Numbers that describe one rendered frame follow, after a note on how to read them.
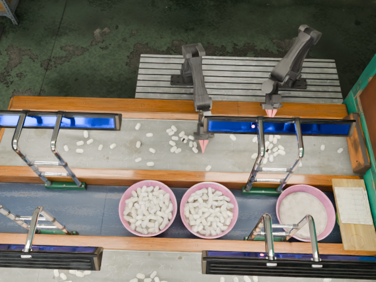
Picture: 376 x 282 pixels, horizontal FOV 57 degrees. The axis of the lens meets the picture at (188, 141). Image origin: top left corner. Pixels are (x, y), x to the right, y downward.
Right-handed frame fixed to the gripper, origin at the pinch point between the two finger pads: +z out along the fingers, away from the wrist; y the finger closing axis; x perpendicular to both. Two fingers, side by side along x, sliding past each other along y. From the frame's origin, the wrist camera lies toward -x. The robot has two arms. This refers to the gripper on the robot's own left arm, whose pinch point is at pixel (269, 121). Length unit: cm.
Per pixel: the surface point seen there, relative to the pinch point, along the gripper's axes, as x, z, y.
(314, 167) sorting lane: -7.9, 20.9, 21.8
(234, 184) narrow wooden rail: -14.2, 29.3, -17.9
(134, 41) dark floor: 147, -47, -94
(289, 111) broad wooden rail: 10.1, -4.2, 12.0
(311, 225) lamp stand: -63, 27, 3
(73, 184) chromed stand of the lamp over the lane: -14, 32, -97
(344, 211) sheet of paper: -26, 36, 31
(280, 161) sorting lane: -6.5, 19.2, 5.2
